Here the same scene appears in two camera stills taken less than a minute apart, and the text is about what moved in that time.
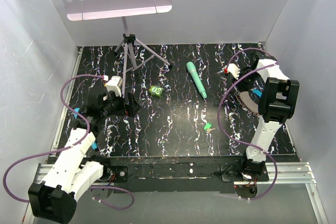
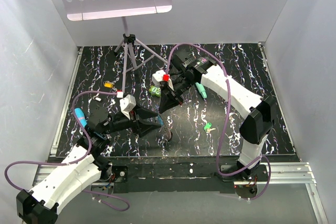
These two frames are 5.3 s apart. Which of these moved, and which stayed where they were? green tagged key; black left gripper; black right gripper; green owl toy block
Moved: black left gripper; black right gripper
Stayed: green tagged key; green owl toy block
